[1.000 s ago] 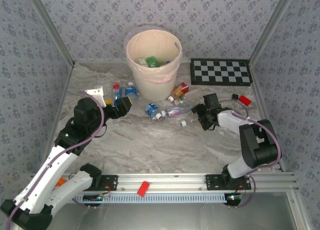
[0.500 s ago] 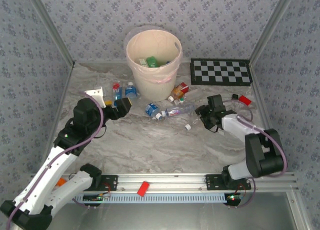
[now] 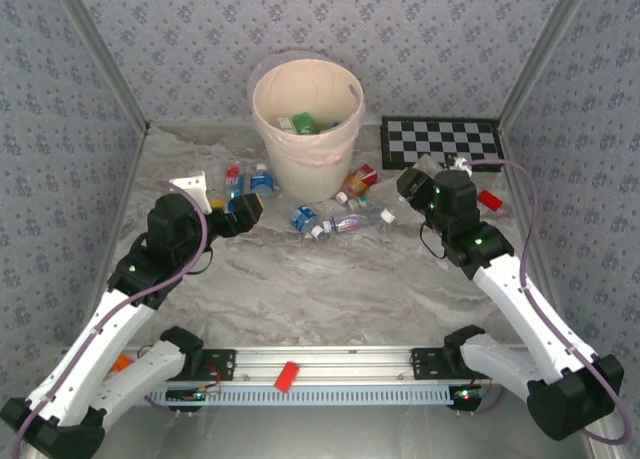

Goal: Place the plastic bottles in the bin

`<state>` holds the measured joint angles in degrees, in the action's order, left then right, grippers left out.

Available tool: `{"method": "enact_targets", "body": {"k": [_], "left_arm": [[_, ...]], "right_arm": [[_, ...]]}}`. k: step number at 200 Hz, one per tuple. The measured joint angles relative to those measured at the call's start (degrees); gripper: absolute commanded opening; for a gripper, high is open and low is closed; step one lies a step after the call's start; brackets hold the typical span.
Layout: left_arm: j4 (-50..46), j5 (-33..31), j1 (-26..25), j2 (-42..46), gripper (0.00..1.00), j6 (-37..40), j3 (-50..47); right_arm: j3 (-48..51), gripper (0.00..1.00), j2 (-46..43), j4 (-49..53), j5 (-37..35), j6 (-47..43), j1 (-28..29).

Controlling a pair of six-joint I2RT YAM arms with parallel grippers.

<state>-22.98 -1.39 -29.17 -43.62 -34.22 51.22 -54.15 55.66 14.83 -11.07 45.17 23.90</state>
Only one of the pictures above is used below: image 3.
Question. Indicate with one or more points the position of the orange juice bottle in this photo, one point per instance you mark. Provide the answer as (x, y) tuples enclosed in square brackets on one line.
[(352, 184)]

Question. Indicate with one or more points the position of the clear bottle purple label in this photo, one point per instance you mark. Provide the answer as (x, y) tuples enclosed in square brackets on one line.
[(350, 224)]

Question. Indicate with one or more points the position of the aluminium frame post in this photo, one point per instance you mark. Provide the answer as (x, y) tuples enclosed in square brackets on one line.
[(547, 51), (100, 54)]

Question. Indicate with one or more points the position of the crushed blue label bottle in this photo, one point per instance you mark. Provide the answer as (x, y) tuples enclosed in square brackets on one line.
[(302, 218)]

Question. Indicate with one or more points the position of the blue label bottle white cap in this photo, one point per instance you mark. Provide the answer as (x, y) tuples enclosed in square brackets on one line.
[(261, 183)]

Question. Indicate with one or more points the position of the clear bottle red cap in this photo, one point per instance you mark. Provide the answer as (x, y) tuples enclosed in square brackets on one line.
[(234, 184)]

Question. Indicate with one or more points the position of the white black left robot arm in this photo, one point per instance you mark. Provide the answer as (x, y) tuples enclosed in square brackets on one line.
[(90, 349)]

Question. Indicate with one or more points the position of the red plastic block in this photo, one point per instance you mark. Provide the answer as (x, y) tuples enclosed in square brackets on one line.
[(286, 376), (489, 199)]

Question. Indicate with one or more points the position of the cream plastic bin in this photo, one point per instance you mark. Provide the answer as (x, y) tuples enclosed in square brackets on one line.
[(300, 174)]

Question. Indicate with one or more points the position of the black white checkerboard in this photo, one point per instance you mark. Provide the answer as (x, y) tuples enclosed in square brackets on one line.
[(440, 144)]

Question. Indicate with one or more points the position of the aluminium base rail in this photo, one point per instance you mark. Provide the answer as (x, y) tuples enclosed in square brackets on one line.
[(325, 359)]

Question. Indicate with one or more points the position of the small bottle green cap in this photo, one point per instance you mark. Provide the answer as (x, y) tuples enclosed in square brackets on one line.
[(362, 200)]

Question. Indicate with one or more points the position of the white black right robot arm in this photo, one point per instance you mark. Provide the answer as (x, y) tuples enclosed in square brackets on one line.
[(525, 309)]

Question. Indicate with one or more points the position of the small circuit board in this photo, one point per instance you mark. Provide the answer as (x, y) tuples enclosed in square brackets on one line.
[(192, 394), (467, 394)]

